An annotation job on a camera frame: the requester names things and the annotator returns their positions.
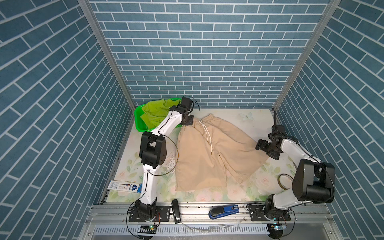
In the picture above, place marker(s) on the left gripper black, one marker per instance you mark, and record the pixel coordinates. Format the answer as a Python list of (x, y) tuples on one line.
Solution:
[(189, 120)]

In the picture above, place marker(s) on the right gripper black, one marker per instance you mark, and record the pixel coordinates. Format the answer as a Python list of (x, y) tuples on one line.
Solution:
[(273, 155)]

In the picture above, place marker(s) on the beige drawstring shorts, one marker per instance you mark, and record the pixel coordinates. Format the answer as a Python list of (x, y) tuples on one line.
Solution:
[(210, 148)]

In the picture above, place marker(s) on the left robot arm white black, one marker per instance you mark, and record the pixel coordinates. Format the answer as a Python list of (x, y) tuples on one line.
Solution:
[(153, 152)]

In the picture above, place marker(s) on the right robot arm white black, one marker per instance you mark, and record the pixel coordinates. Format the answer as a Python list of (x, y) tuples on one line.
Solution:
[(313, 181)]

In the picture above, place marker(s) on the lime green shorts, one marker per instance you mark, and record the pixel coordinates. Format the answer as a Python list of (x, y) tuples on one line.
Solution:
[(156, 111)]

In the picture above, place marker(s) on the green plastic basket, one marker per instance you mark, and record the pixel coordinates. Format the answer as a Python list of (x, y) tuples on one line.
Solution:
[(140, 125)]

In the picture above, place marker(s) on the right circuit board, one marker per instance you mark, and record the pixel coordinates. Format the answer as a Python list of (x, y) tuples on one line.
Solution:
[(275, 231)]

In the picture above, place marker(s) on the circuit board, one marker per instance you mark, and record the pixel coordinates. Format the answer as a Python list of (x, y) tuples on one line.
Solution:
[(275, 231), (147, 230)]

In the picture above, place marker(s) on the blue black stapler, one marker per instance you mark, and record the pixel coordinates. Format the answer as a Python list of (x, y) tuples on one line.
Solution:
[(223, 211)]

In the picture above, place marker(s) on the black remote-like device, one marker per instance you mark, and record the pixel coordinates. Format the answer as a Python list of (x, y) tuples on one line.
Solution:
[(176, 211)]

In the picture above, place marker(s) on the white blue paper card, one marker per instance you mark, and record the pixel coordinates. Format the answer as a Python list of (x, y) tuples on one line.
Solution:
[(124, 186)]

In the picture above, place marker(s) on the left circuit board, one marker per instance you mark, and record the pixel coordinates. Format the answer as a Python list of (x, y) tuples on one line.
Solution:
[(147, 230)]

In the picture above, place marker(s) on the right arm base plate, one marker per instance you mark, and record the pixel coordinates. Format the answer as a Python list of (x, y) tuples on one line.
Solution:
[(259, 213)]

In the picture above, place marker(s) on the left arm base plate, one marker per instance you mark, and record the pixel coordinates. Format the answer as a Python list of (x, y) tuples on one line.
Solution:
[(160, 213)]

